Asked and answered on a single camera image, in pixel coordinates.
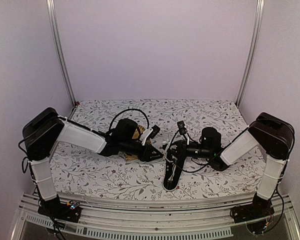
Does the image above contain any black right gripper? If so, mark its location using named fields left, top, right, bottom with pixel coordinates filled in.
left=163, top=139, right=213, bottom=161

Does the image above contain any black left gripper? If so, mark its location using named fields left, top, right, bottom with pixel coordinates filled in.
left=121, top=139, right=164, bottom=163

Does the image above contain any black white canvas sneaker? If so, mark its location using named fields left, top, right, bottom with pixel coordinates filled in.
left=163, top=148, right=186, bottom=191

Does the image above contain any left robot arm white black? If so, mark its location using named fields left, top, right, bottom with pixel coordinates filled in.
left=20, top=107, right=163, bottom=217

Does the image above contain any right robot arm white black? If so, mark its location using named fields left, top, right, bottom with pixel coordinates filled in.
left=163, top=112, right=295, bottom=218

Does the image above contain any woven bamboo tray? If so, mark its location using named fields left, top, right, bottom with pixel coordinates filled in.
left=121, top=125, right=147, bottom=163

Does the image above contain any floral patterned table mat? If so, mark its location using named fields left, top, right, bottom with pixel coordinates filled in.
left=50, top=99, right=265, bottom=201

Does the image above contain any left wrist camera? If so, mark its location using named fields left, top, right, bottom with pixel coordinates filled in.
left=140, top=125, right=160, bottom=146

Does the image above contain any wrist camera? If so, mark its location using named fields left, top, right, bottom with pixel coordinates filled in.
left=177, top=120, right=190, bottom=145
left=140, top=125, right=160, bottom=146

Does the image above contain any right black camera cable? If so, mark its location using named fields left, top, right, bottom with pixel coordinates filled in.
left=169, top=129, right=215, bottom=175

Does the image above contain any black camera cable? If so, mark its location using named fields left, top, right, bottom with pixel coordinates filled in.
left=109, top=108, right=150, bottom=133
left=169, top=129, right=215, bottom=175

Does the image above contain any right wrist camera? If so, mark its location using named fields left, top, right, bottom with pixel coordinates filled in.
left=177, top=120, right=190, bottom=145

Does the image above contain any left black camera cable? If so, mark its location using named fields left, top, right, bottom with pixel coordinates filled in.
left=109, top=108, right=150, bottom=133

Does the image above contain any front aluminium rail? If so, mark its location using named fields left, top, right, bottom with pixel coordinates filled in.
left=11, top=193, right=300, bottom=240

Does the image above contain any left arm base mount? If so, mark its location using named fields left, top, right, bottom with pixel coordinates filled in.
left=38, top=201, right=82, bottom=223

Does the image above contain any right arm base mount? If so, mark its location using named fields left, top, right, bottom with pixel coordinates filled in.
left=230, top=201, right=274, bottom=223

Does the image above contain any right aluminium frame post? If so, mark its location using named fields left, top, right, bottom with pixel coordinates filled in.
left=235, top=0, right=264, bottom=108

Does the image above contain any aluminium frame post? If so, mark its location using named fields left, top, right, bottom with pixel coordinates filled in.
left=46, top=0, right=76, bottom=107
left=235, top=0, right=264, bottom=108

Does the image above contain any left aluminium frame post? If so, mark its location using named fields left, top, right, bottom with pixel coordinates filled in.
left=46, top=0, right=76, bottom=107

